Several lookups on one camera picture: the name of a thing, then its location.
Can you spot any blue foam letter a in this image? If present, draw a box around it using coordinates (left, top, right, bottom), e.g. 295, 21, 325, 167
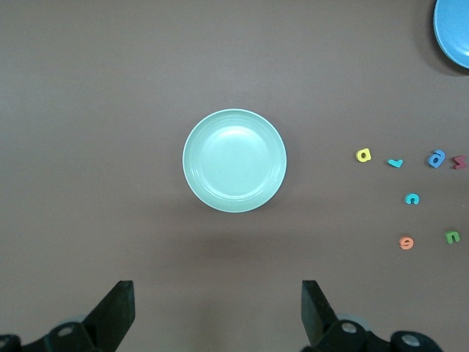
426, 149, 446, 169

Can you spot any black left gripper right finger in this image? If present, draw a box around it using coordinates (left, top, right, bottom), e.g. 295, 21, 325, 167
301, 280, 443, 352

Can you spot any green round plate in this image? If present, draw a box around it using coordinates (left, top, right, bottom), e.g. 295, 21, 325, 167
182, 108, 288, 214

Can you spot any brown table cover sheet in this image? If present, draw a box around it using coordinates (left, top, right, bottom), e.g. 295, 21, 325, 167
0, 0, 469, 352

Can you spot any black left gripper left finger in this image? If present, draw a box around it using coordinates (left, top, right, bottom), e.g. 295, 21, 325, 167
0, 280, 136, 352

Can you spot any blue round plate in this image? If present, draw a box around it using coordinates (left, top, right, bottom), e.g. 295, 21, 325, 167
433, 0, 469, 70

